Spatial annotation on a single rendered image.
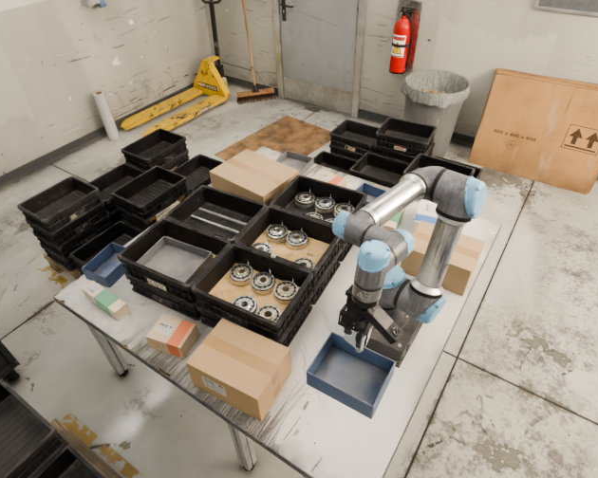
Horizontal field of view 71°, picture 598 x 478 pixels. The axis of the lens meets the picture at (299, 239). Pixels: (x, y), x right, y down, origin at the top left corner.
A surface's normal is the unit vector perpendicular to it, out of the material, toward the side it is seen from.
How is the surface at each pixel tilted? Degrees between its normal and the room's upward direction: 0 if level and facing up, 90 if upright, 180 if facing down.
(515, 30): 90
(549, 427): 0
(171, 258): 0
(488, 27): 90
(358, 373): 2
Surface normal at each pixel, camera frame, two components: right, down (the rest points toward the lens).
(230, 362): -0.02, -0.74
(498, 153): -0.52, 0.33
